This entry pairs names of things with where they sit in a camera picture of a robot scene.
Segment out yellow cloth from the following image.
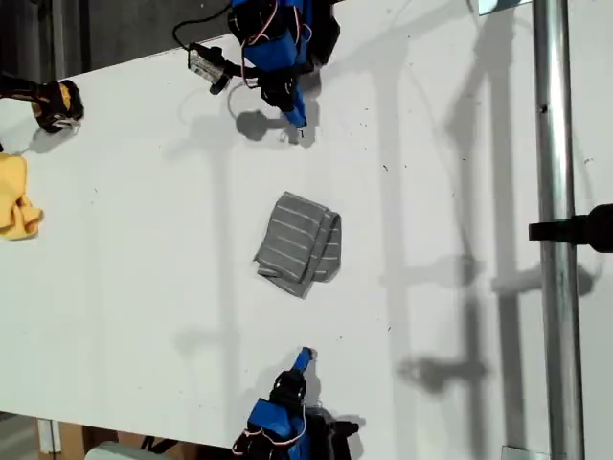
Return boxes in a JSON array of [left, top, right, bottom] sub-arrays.
[[0, 151, 45, 242]]

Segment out black post clamp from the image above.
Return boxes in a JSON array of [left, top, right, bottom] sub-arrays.
[[528, 203, 613, 255]]

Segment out steel post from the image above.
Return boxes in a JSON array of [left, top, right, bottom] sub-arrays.
[[531, 0, 588, 460]]

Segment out brown cardboard box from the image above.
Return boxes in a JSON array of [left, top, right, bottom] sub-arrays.
[[57, 421, 231, 460]]

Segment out black camera cable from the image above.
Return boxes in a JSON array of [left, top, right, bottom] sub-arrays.
[[171, 0, 237, 52]]

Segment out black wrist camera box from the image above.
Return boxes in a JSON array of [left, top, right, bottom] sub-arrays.
[[326, 417, 360, 460], [187, 42, 236, 95]]

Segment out white plastic box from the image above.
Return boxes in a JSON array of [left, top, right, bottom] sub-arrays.
[[84, 440, 145, 460]]

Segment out white table leg bracket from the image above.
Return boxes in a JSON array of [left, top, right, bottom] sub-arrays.
[[36, 419, 62, 454]]

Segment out grey white-striped towel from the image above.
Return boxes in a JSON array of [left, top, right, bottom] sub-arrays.
[[252, 190, 344, 301]]

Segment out black yellow clamp tool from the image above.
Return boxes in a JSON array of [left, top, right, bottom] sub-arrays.
[[0, 71, 86, 135]]

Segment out black camera stalk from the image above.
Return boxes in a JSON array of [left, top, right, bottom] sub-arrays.
[[222, 60, 264, 85]]

